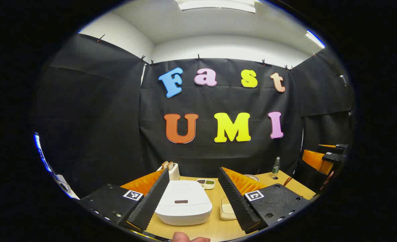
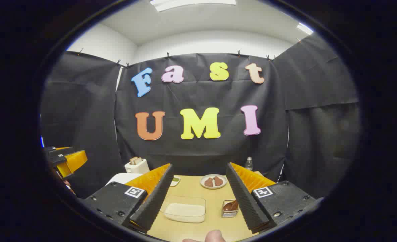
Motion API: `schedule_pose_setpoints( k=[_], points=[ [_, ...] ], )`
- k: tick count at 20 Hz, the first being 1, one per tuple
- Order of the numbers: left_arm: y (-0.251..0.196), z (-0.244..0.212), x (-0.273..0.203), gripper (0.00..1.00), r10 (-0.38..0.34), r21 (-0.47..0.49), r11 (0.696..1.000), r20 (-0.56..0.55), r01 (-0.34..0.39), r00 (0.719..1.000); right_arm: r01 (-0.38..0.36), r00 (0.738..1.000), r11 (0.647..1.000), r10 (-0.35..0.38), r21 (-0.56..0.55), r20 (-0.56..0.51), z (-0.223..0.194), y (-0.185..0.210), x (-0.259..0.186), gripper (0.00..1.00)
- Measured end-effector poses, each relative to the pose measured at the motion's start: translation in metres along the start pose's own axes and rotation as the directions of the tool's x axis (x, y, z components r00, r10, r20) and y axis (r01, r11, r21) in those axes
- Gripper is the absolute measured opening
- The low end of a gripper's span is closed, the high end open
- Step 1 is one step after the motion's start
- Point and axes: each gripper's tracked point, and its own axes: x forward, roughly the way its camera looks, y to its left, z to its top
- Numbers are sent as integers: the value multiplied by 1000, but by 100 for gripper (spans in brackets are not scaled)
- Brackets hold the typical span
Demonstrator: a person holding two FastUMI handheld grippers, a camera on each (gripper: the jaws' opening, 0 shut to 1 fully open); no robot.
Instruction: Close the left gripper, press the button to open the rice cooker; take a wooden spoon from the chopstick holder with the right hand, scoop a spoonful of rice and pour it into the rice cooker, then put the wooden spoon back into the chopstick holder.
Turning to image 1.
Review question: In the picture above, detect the black backdrop cloth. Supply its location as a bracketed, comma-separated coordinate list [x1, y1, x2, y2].
[34, 34, 355, 199]

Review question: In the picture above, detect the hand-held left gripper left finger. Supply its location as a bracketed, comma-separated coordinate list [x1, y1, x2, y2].
[79, 168, 170, 232]

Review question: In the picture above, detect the white divided seasoning dish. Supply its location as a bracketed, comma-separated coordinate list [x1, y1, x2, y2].
[196, 179, 216, 190]

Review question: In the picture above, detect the white side desk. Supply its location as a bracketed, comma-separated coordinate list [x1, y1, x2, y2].
[55, 173, 80, 200]

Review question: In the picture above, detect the white rice cooker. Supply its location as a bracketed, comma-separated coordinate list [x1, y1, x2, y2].
[155, 180, 213, 226]

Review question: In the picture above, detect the clear plastic rice box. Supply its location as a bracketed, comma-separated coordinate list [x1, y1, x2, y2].
[219, 197, 238, 221]

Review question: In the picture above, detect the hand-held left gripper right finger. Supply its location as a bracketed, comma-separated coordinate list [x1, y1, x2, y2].
[218, 167, 312, 232]

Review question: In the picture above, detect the row of black cloth clips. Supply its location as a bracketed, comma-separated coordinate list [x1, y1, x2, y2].
[97, 34, 317, 72]

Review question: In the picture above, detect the ceiling light panel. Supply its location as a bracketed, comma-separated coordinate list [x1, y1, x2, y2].
[305, 30, 326, 49]
[175, 0, 256, 14]

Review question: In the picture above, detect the white toaster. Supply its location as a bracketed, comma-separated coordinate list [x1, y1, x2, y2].
[157, 163, 180, 181]

